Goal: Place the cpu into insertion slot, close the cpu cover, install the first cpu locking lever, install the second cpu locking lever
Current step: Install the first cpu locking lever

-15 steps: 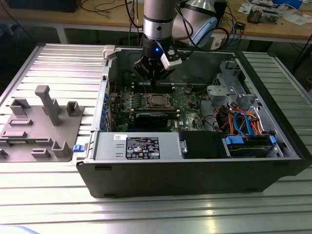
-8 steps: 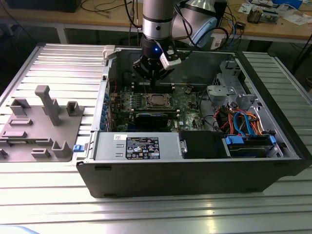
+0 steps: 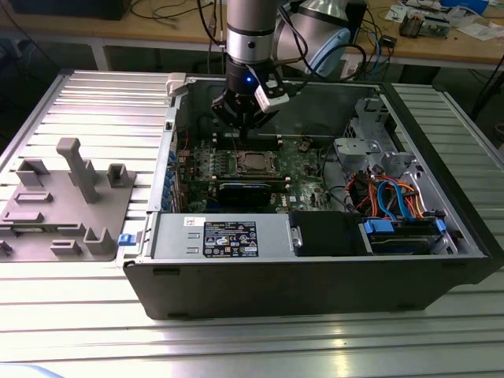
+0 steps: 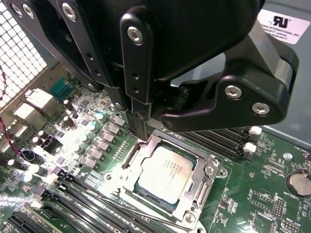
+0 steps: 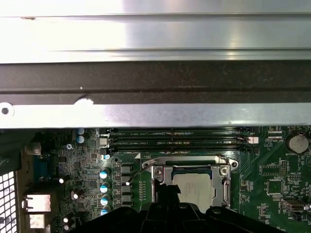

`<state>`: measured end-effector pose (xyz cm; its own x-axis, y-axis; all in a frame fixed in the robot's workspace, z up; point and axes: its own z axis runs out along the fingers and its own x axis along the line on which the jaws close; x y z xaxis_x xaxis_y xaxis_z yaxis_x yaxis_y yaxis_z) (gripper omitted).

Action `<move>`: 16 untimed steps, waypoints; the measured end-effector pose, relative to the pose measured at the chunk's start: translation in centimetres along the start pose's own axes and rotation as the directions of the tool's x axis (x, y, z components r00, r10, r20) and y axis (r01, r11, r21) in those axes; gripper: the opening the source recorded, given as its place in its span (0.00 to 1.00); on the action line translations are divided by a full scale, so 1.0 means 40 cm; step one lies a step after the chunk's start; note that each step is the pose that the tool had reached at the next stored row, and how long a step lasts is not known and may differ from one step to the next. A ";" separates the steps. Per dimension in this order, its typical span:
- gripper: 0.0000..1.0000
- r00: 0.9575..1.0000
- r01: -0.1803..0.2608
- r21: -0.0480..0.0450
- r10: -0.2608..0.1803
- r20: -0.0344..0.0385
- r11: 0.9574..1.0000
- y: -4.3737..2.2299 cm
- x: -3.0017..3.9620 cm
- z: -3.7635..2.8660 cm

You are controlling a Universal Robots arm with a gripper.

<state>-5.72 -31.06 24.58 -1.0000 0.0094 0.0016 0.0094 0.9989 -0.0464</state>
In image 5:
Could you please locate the silver green CPU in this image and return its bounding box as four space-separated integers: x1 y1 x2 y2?
171 167 217 209

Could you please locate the black clip RAM slot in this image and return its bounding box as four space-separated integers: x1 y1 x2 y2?
99 127 252 134
99 145 253 156

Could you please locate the white clip RAM slot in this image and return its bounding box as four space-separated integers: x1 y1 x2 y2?
98 135 259 145

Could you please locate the silver rear port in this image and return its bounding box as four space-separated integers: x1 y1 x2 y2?
21 193 52 212

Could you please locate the black PC case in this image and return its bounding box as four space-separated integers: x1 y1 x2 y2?
0 60 311 233

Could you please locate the green motherboard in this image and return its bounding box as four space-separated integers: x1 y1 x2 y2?
21 126 311 233

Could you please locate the internal USB port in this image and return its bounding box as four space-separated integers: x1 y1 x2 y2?
282 198 305 216

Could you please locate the metal wire locking lever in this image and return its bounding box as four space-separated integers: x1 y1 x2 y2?
126 166 156 185
218 154 232 208

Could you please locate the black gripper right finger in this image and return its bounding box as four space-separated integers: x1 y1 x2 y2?
167 183 286 233

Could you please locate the CPU socket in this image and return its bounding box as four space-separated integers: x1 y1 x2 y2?
141 155 239 211

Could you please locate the round coin cell battery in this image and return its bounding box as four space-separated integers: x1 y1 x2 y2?
285 132 310 153

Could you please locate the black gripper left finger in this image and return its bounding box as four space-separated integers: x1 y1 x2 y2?
84 183 170 233

